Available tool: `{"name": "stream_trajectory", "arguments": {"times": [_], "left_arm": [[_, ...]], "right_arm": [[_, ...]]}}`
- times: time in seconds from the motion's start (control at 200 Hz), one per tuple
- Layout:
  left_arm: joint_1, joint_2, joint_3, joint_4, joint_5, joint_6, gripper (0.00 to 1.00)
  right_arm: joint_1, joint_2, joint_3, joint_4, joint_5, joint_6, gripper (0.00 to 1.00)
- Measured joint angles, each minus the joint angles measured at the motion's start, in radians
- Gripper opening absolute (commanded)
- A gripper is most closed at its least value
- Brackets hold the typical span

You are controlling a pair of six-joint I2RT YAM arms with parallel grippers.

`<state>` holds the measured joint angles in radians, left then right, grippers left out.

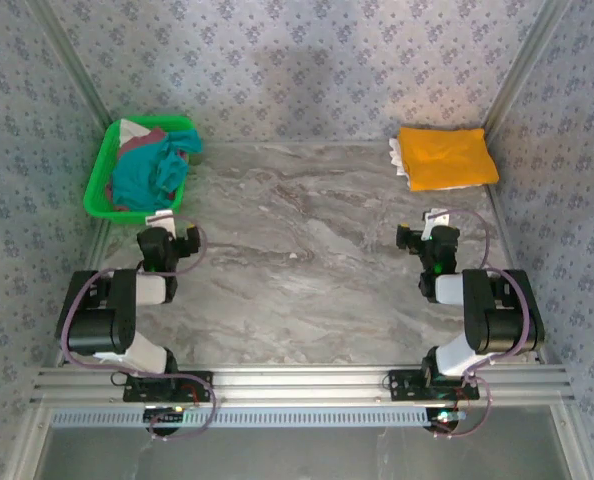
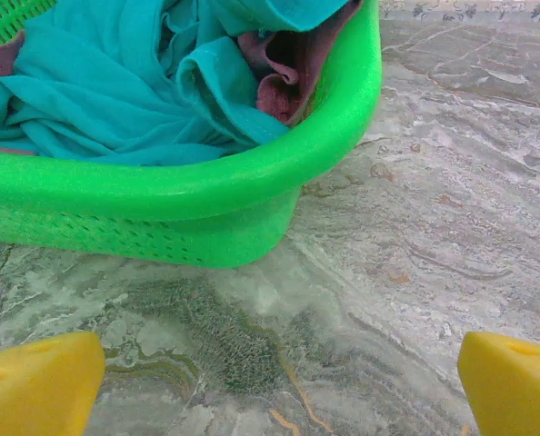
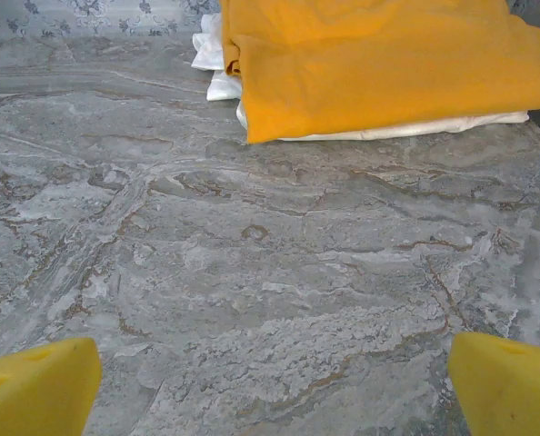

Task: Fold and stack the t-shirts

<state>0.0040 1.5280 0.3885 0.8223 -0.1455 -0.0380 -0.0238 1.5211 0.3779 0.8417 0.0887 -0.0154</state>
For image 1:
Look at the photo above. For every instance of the teal t-shirt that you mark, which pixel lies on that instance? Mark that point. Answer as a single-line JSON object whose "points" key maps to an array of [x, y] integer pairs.
{"points": [[137, 185]]}

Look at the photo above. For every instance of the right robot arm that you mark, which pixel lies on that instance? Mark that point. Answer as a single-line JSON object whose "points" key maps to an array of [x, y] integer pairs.
{"points": [[502, 320]]}

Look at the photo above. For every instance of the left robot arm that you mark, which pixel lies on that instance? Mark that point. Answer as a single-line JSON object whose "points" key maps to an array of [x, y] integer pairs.
{"points": [[97, 320]]}

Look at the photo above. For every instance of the green plastic basket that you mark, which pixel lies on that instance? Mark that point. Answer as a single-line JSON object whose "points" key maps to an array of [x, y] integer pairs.
{"points": [[97, 200]]}

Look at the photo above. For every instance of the folded orange t-shirt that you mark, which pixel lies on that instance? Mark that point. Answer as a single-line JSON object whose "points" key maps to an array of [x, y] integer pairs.
{"points": [[447, 157]]}

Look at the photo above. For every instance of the crumpled white t-shirt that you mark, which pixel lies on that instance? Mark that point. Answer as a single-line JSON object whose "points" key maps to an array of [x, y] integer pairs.
{"points": [[129, 131]]}

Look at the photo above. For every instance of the small controller board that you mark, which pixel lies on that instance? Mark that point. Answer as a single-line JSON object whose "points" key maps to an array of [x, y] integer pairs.
{"points": [[444, 415], [164, 411]]}

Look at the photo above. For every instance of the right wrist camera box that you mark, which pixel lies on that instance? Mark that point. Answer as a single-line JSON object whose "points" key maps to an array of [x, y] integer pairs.
{"points": [[437, 217]]}

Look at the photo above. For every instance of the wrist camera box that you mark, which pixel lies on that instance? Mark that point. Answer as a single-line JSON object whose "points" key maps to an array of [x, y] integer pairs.
{"points": [[162, 217], [437, 217]]}

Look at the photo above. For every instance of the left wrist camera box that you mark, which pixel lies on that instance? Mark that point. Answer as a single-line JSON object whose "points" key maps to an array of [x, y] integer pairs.
{"points": [[162, 217]]}

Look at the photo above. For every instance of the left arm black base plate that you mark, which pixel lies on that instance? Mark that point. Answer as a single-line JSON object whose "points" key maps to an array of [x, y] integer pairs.
{"points": [[197, 380]]}

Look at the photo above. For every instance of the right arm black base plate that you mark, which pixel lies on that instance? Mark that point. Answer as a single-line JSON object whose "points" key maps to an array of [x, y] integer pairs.
{"points": [[402, 387]]}

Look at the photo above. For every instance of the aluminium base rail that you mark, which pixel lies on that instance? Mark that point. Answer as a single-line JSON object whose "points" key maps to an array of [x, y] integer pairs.
{"points": [[302, 385]]}

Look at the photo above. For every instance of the aluminium frame post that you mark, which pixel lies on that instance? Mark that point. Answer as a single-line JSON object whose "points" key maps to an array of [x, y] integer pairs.
{"points": [[522, 65], [75, 65]]}

